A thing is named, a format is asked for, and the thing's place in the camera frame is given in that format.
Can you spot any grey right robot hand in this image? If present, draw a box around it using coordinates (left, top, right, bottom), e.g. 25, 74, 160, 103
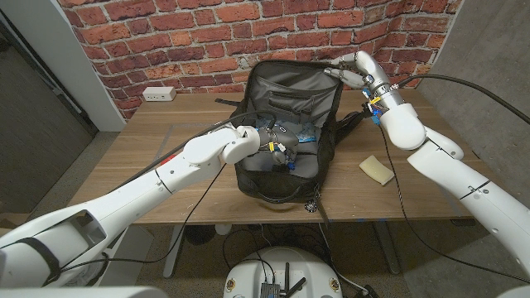
323, 50, 398, 104

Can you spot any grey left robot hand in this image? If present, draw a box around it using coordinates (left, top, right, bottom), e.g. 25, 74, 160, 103
256, 126, 301, 173

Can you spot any black backpack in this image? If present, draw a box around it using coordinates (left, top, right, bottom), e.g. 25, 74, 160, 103
214, 60, 368, 228

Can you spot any blue plastic packet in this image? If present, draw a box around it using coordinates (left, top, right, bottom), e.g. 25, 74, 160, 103
254, 118, 318, 144

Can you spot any yellow sponge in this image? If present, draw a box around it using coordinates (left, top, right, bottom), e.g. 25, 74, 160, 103
359, 155, 396, 186

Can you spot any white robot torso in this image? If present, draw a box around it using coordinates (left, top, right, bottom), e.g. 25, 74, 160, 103
223, 247, 344, 298

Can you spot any white power strip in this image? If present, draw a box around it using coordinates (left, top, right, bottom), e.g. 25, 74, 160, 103
142, 86, 177, 103

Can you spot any red brick print backdrop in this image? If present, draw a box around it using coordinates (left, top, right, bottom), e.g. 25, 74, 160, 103
57, 0, 463, 121

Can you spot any black antenna module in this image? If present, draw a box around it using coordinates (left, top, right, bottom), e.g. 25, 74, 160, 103
259, 262, 307, 298

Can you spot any grey table leg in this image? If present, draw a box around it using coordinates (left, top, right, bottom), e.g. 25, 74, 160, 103
372, 221, 401, 275

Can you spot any white table leg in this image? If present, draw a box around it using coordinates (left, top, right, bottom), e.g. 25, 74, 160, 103
162, 225, 186, 279

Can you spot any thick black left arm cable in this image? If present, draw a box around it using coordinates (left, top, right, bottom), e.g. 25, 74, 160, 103
111, 110, 277, 191

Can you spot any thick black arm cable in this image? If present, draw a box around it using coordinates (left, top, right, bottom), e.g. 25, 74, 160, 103
111, 110, 277, 191
397, 73, 530, 125

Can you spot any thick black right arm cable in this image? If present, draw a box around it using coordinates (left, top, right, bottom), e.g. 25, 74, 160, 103
397, 73, 530, 125

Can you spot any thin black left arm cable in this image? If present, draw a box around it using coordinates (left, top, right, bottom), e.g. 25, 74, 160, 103
57, 163, 228, 274

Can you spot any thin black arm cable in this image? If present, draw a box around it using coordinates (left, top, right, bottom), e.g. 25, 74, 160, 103
57, 163, 228, 274
378, 123, 530, 285

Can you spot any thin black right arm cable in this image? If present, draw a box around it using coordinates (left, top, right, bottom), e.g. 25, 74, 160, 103
378, 123, 530, 285

